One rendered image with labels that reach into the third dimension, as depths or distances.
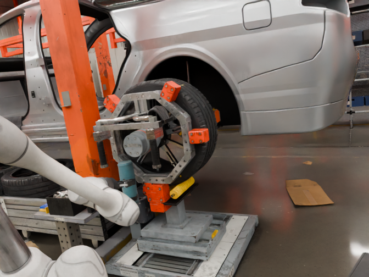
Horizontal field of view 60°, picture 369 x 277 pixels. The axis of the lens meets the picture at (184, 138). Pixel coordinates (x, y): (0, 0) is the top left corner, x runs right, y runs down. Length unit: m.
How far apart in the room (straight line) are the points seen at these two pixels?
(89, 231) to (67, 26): 1.39
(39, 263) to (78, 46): 1.32
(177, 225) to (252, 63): 1.13
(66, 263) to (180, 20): 1.62
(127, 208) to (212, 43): 1.28
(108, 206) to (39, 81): 2.08
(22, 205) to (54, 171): 1.87
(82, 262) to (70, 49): 1.31
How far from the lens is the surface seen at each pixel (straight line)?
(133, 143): 1.77
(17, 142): 0.94
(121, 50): 7.21
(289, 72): 2.04
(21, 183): 3.09
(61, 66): 2.14
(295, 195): 3.05
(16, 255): 1.22
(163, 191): 1.94
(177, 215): 2.16
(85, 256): 1.19
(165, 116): 1.67
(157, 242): 2.22
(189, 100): 1.82
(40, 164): 1.06
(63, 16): 2.12
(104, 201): 1.18
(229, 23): 2.12
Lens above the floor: 1.20
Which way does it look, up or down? 11 degrees down
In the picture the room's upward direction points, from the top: 8 degrees counter-clockwise
